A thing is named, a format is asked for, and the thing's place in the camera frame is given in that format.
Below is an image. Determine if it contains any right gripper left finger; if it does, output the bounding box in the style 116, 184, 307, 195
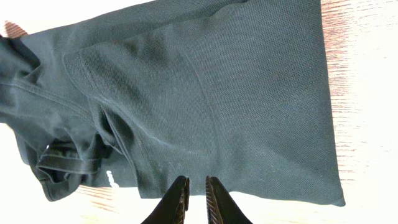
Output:
142, 175, 190, 224

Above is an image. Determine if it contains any black t-shirt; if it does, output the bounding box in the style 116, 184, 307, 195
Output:
1, 0, 345, 207

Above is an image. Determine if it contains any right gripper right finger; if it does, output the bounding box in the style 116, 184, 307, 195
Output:
206, 176, 252, 224

